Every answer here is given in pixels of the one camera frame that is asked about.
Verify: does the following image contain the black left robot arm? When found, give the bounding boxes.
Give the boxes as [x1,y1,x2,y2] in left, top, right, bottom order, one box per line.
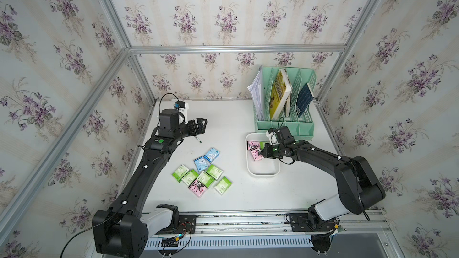
[92,109,208,258]

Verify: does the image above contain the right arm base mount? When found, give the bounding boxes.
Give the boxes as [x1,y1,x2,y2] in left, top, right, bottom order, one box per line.
[286,212,340,233]

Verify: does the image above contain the blue tissue pack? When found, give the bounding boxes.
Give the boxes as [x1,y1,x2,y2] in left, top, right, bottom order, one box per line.
[204,148,220,164]
[194,156,209,173]

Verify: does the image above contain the blue tissue pack right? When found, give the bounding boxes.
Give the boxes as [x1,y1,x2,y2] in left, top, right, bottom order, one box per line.
[204,148,220,164]

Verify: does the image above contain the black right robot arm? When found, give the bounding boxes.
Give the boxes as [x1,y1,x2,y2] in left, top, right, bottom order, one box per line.
[259,127,386,224]

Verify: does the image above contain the pink tissue pack top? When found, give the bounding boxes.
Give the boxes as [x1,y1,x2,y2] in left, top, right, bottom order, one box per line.
[247,141,261,151]

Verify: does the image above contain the thin book in organizer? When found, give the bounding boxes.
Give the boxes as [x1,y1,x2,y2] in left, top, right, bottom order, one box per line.
[284,94,291,118]

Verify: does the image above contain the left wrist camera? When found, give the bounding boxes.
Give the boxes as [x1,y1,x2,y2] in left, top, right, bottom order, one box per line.
[174,100,189,116]

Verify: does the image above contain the white paper stack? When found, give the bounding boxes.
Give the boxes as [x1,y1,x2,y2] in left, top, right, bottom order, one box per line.
[247,66,265,121]

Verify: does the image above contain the white plastic storage box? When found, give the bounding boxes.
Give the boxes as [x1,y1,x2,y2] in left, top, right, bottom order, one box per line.
[245,133,281,178]

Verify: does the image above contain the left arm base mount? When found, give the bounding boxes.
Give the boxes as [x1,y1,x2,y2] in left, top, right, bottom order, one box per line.
[142,204,197,235]

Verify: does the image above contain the aluminium frame profiles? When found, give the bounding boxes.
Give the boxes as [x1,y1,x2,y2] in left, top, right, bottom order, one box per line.
[1,0,368,220]

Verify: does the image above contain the yellow book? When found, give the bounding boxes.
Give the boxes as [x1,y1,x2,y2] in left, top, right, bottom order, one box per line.
[269,68,292,120]

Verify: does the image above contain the blue tissue pack left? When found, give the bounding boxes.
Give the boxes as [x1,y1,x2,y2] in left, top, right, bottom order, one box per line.
[194,156,209,173]

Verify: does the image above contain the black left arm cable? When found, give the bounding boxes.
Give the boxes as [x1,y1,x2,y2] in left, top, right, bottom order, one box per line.
[59,218,108,258]

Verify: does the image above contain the green plastic file organizer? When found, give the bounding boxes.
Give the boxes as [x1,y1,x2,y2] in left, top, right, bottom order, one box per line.
[253,67,317,141]

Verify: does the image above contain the pink tissue pack bottom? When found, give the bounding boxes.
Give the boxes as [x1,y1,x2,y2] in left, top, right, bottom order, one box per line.
[189,180,208,198]

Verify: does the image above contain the dark blue notebook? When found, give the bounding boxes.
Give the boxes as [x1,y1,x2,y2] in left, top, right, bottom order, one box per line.
[296,83,314,118]

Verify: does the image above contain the aluminium mounting rail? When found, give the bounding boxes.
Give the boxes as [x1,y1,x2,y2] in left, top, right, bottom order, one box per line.
[94,209,392,239]

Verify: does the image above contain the pink tissue pack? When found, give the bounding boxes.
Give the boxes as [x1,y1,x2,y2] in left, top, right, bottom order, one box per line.
[250,149,264,161]
[189,180,208,198]
[247,141,261,151]

